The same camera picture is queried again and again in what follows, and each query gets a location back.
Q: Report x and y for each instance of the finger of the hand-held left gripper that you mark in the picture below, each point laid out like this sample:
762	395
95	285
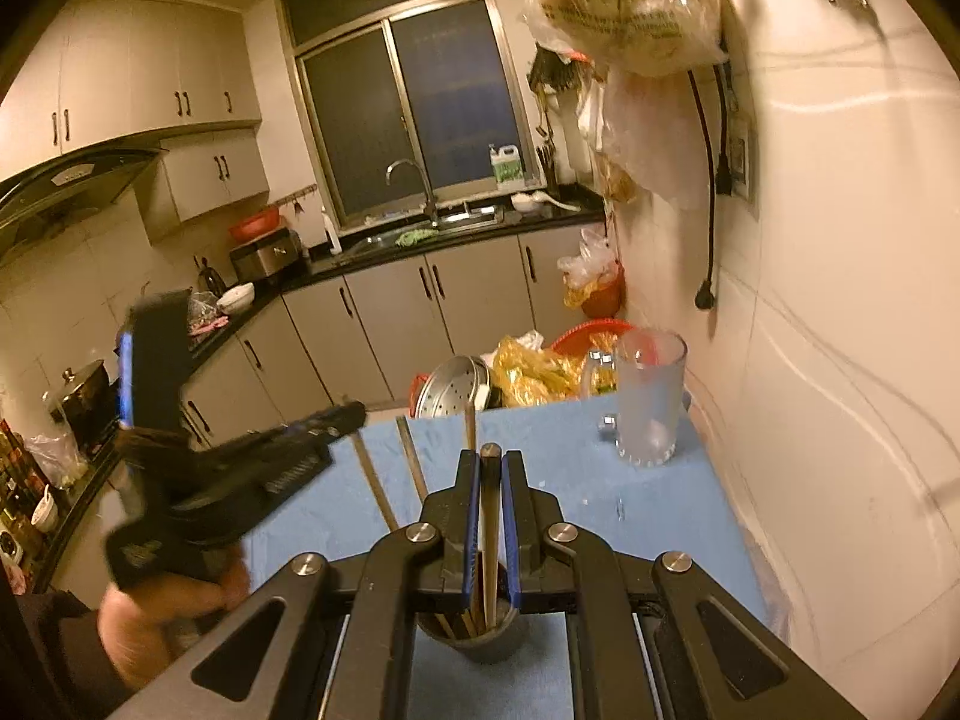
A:
322	424

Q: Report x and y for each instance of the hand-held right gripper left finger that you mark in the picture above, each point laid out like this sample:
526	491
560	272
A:
473	517

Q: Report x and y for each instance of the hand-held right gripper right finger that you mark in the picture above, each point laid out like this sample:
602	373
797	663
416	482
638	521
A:
511	517

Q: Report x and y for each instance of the grey chopstick cup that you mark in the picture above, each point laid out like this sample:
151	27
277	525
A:
480	649

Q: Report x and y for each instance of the person's left forearm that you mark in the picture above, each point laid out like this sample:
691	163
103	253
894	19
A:
60	660

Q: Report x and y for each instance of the person's left hand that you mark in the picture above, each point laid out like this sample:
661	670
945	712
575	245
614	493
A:
157	622

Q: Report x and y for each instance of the blue tablecloth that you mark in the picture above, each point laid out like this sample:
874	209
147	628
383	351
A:
600	540

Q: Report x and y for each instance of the steel pot with lid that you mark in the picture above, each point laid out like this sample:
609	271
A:
82	397

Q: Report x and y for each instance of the clear plastic bag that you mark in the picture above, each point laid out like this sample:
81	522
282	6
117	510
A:
56	457

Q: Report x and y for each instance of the cream lower cabinets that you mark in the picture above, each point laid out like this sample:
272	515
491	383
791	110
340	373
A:
390	322

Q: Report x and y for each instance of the cream cabinets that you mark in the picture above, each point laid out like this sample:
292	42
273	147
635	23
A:
135	75
390	322

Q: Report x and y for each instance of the white cup with spoon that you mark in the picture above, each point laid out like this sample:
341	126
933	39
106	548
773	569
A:
45	514

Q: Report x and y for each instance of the yellow plastic bag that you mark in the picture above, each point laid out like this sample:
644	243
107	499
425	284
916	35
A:
536	375

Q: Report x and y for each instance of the row of condiment bottles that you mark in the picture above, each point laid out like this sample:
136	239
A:
15	480

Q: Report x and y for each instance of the white ceramic bowl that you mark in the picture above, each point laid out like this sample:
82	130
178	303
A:
236	298

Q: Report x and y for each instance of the plastic bag with pink item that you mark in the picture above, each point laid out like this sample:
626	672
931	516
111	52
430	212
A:
202	315

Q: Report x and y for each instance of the clear glass mug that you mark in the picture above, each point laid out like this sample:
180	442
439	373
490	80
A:
652	420

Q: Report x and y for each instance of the metal countertop appliance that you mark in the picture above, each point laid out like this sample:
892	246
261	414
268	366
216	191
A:
262	259

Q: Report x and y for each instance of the dark kettle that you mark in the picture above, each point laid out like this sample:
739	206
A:
210	277

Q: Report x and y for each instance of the white spray bottle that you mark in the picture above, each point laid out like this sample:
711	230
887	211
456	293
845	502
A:
331	236

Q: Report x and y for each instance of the red plastic basket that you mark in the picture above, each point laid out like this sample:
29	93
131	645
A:
592	330

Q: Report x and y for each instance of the green dish cloth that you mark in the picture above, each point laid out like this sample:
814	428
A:
416	238

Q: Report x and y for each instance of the red plastic basin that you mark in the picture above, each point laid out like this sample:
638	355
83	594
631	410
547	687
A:
255	226

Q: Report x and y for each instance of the red plastic bag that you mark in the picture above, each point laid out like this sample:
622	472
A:
600	300

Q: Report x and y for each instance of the steel sink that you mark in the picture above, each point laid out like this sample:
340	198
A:
457	223

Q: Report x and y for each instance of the chrome kitchen faucet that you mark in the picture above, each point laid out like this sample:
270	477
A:
429	199

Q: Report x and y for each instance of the small white plastic bag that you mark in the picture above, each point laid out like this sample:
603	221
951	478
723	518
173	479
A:
589	259

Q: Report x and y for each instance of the black range hood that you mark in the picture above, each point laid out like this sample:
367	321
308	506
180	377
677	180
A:
67	187

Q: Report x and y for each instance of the white bowl with ladle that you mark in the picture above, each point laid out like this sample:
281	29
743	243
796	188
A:
529	202

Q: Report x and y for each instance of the green label detergent bottle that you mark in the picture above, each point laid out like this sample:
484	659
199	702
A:
506	169

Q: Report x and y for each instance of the kitchen window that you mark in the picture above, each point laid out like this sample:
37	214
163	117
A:
412	112

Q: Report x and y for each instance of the dark utensil holder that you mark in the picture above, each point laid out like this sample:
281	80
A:
548	169

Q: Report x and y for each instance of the cream upper cabinets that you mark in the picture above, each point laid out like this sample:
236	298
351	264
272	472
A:
135	75

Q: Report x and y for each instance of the dark hanging brush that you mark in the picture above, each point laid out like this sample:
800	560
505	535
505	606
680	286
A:
555	67

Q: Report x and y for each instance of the wall socket panel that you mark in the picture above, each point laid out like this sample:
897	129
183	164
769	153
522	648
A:
741	157

